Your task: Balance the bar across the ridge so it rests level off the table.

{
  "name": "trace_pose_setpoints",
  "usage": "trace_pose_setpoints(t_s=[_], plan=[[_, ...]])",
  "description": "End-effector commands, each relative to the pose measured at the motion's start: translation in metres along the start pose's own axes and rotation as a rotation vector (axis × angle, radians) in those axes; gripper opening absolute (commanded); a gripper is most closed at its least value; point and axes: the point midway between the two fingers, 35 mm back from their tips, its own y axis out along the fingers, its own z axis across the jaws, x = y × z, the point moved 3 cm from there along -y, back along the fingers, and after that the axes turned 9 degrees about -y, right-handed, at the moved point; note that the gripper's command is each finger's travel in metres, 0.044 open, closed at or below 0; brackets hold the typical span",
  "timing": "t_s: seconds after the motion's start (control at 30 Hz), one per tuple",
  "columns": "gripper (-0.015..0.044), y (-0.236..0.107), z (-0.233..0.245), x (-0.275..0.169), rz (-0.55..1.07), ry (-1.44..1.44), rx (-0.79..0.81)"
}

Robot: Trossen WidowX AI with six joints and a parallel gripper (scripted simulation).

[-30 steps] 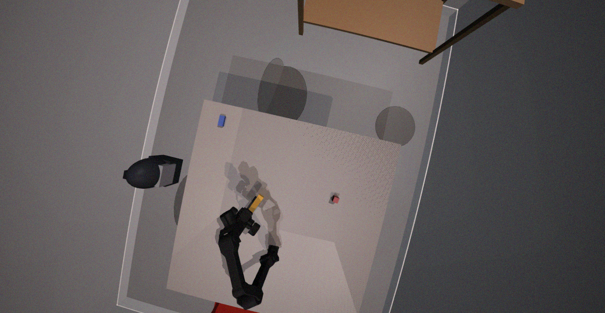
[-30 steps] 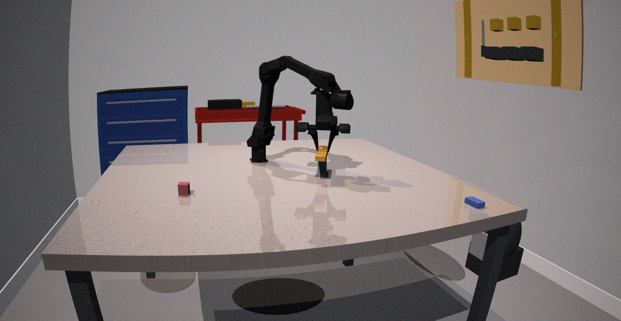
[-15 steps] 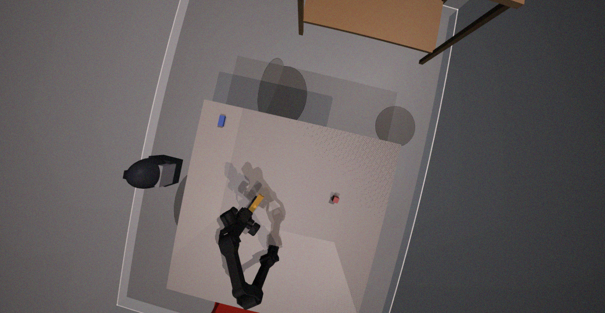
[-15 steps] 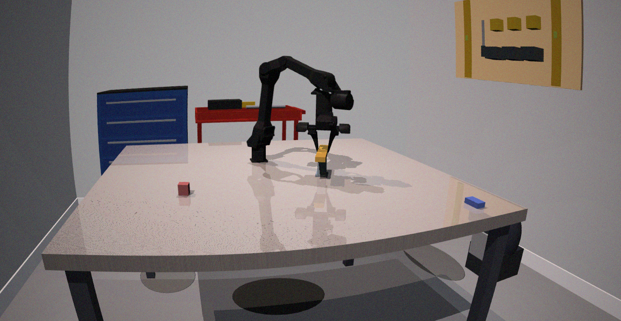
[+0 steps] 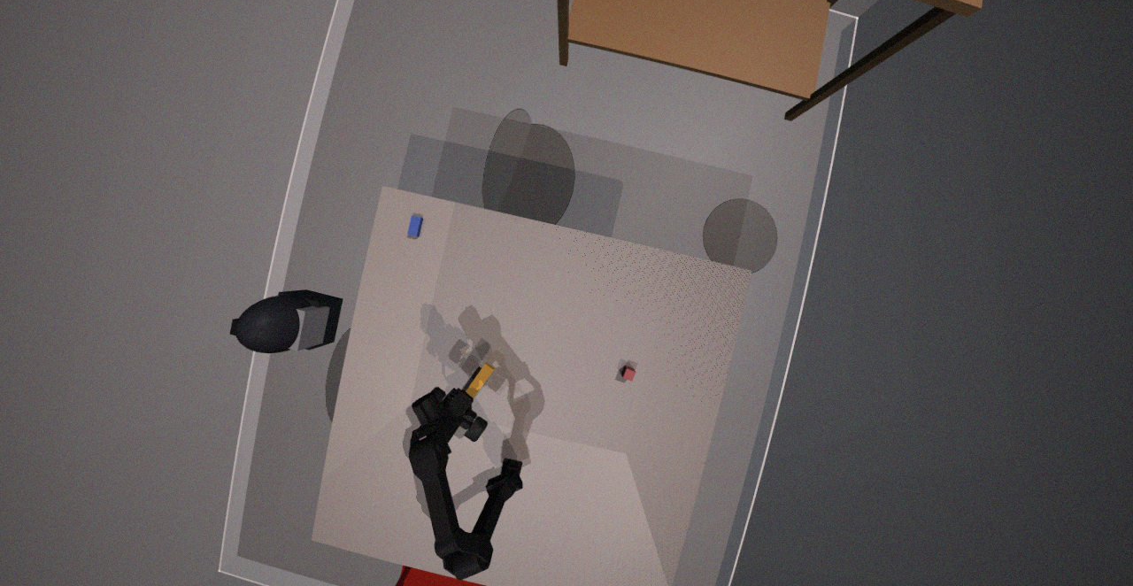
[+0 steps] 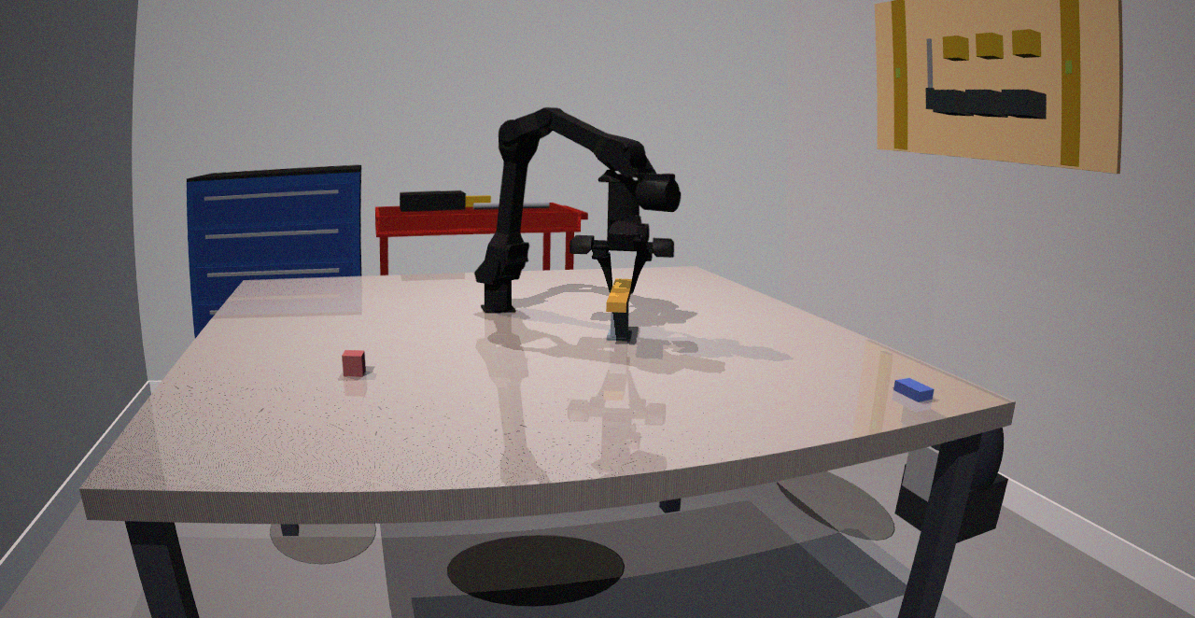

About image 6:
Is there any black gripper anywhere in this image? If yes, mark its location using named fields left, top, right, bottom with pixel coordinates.
left=569, top=208, right=674, bottom=294

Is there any red cube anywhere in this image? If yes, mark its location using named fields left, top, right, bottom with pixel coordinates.
left=342, top=350, right=366, bottom=377

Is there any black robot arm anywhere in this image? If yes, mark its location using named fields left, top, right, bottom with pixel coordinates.
left=474, top=108, right=681, bottom=314

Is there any yellow bar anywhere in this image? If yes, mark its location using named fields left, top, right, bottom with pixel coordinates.
left=606, top=279, right=632, bottom=313

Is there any blue rectangular block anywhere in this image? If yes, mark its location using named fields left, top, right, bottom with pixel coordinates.
left=894, top=378, right=934, bottom=402

